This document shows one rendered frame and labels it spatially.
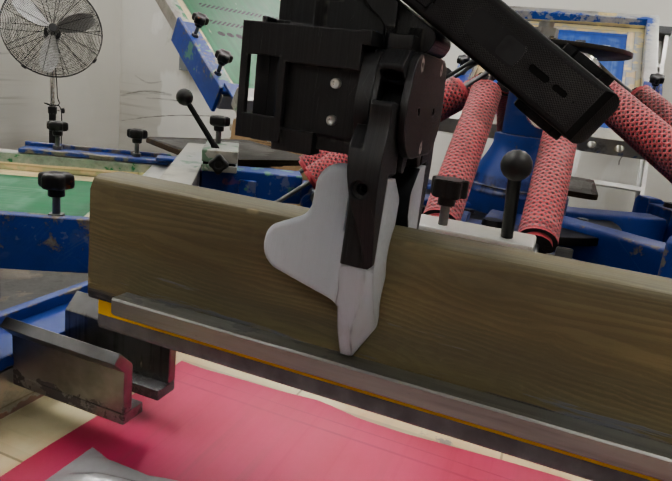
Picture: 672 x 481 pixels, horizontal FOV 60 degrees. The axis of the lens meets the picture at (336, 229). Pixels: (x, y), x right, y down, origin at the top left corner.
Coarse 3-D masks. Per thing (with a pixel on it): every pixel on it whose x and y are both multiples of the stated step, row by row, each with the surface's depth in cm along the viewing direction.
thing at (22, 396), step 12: (0, 372) 40; (12, 372) 41; (0, 384) 40; (12, 384) 41; (0, 396) 40; (12, 396) 41; (24, 396) 42; (36, 396) 43; (0, 408) 41; (12, 408) 42
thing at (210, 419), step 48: (192, 384) 48; (240, 384) 49; (96, 432) 41; (144, 432) 41; (192, 432) 42; (240, 432) 42; (288, 432) 43; (336, 432) 44; (384, 432) 45; (0, 480) 35; (192, 480) 37; (240, 480) 38; (288, 480) 38; (336, 480) 39
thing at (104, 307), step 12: (108, 312) 36; (180, 336) 35; (216, 348) 34; (300, 372) 32; (336, 384) 31; (420, 408) 30; (456, 420) 29; (492, 432) 28; (540, 444) 28; (576, 456) 27; (612, 468) 27; (660, 480) 26
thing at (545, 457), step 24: (144, 336) 36; (168, 336) 35; (216, 360) 34; (240, 360) 33; (288, 384) 32; (312, 384) 32; (360, 408) 31; (384, 408) 30; (408, 408) 30; (456, 432) 29; (480, 432) 29; (528, 456) 28; (552, 456) 28; (600, 480) 27; (624, 480) 27; (648, 480) 26
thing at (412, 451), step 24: (408, 456) 42; (432, 456) 42; (456, 456) 43; (480, 456) 43; (384, 480) 39; (408, 480) 39; (432, 480) 40; (456, 480) 40; (480, 480) 40; (504, 480) 41; (528, 480) 41; (552, 480) 41
